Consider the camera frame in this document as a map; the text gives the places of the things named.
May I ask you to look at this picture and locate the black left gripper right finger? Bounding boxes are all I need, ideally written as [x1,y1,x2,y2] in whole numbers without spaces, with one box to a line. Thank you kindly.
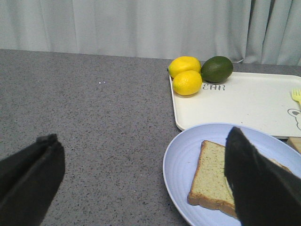
[224,127,301,226]

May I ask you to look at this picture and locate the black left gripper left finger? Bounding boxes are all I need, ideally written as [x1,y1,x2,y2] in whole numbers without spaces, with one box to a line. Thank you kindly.
[0,134,65,226]

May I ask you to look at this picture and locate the light blue plate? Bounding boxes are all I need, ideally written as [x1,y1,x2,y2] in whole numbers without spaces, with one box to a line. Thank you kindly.
[163,123,301,226]

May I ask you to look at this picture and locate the bottom bread slice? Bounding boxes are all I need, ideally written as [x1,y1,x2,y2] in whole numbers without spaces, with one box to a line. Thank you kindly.
[188,140,291,219]

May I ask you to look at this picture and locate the cream serving tray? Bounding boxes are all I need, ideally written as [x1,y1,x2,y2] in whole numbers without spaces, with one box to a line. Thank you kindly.
[171,72,301,138]

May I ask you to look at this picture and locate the wooden cutting board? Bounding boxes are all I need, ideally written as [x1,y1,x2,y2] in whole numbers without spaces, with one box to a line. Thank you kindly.
[286,137,301,153]

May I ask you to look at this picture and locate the yellow plastic fork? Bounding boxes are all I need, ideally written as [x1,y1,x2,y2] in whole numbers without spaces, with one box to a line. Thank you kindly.
[291,89,301,106]

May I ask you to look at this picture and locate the green lime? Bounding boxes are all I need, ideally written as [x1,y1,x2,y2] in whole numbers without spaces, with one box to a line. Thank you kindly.
[201,56,234,83]

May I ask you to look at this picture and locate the front yellow lemon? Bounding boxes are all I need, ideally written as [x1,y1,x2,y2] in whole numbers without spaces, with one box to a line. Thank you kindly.
[172,70,203,96]

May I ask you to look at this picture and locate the yellow lemon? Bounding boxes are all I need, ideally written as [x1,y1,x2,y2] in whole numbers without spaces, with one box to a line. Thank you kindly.
[172,70,203,96]
[167,56,201,78]

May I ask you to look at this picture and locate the back yellow lemon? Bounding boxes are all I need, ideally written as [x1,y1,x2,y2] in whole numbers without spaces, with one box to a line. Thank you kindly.
[167,56,201,78]

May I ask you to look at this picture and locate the white curtain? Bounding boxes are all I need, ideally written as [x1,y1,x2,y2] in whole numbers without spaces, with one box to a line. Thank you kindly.
[0,0,301,65]

